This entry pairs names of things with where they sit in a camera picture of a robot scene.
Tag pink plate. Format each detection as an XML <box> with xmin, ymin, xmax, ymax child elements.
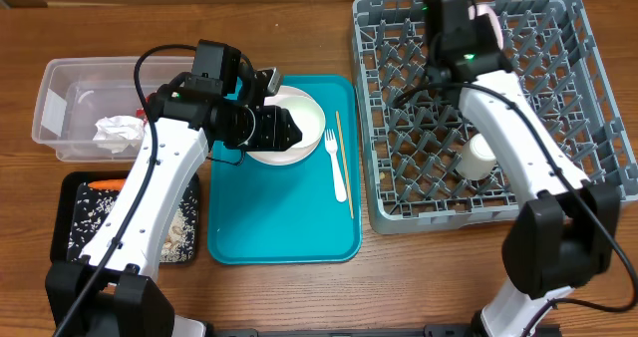
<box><xmin>248</xmin><ymin>86</ymin><xmax>323</xmax><ymax>166</ymax></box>

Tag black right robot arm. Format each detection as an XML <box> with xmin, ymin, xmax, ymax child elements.
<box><xmin>418</xmin><ymin>0</ymin><xmax>623</xmax><ymax>336</ymax></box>

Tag orange carrot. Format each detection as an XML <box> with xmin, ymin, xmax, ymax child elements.
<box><xmin>88</xmin><ymin>178</ymin><xmax>126</xmax><ymax>190</ymax></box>

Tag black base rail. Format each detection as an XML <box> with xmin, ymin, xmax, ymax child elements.
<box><xmin>210</xmin><ymin>324</ymin><xmax>473</xmax><ymax>337</ymax></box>

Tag white tissue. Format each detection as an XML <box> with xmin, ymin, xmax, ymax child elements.
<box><xmin>93</xmin><ymin>116</ymin><xmax>145</xmax><ymax>154</ymax></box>

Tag spilled rice and peanuts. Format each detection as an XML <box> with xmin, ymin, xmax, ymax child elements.
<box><xmin>66</xmin><ymin>175</ymin><xmax>200</xmax><ymax>264</ymax></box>

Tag clear plastic bin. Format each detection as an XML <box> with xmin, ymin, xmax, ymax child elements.
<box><xmin>31</xmin><ymin>56</ymin><xmax>200</xmax><ymax>164</ymax></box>

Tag bowl with food scraps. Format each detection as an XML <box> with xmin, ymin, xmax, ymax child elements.
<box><xmin>469</xmin><ymin>3</ymin><xmax>504</xmax><ymax>50</ymax></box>

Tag grey dish rack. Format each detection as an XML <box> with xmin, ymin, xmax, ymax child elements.
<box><xmin>352</xmin><ymin>0</ymin><xmax>637</xmax><ymax>234</ymax></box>

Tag black tray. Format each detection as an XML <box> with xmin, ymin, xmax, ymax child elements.
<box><xmin>49</xmin><ymin>169</ymin><xmax>201</xmax><ymax>268</ymax></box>

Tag wooden chopstick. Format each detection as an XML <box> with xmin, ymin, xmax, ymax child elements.
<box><xmin>335</xmin><ymin>111</ymin><xmax>355</xmax><ymax>220</ymax></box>

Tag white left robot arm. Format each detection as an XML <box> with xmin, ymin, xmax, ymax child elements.
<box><xmin>45</xmin><ymin>40</ymin><xmax>302</xmax><ymax>336</ymax></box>

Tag cream bowl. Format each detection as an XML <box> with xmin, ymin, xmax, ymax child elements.
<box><xmin>277</xmin><ymin>96</ymin><xmax>326</xmax><ymax>149</ymax></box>

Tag white plastic fork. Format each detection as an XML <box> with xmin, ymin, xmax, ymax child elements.
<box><xmin>324</xmin><ymin>129</ymin><xmax>347</xmax><ymax>202</ymax></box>

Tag white small cup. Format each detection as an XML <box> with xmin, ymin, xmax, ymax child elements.
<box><xmin>456</xmin><ymin>134</ymin><xmax>496</xmax><ymax>180</ymax></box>

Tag red snack wrapper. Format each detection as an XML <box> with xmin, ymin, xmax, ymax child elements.
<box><xmin>136</xmin><ymin>109</ymin><xmax>148</xmax><ymax>124</ymax></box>

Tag teal plastic tray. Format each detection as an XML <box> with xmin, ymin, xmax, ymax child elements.
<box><xmin>207</xmin><ymin>75</ymin><xmax>362</xmax><ymax>264</ymax></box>

